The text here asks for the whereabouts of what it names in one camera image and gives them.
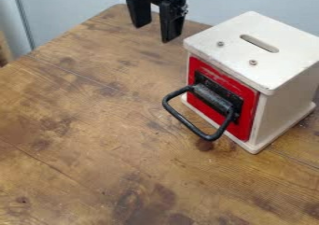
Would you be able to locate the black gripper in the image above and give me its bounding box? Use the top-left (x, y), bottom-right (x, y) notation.
top-left (125, 0), bottom-right (188, 43)

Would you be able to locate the white wooden box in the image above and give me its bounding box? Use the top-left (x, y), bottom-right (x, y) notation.
top-left (182, 11), bottom-right (319, 154)

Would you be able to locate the red drawer with black handle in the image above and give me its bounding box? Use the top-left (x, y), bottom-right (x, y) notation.
top-left (161, 56), bottom-right (258, 141)

